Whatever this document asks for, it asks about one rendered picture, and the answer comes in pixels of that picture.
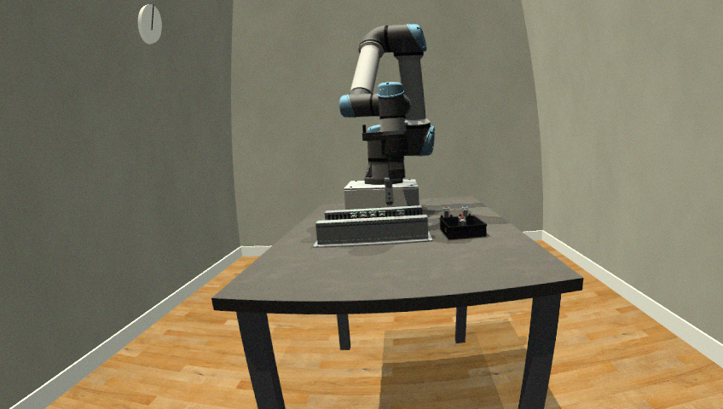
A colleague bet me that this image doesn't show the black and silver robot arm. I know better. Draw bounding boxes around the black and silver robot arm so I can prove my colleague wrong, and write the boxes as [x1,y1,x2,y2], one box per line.
[339,24,435,185]

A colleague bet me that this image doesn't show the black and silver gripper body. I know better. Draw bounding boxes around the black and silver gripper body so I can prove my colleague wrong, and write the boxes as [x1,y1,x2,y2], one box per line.
[362,118,408,179]

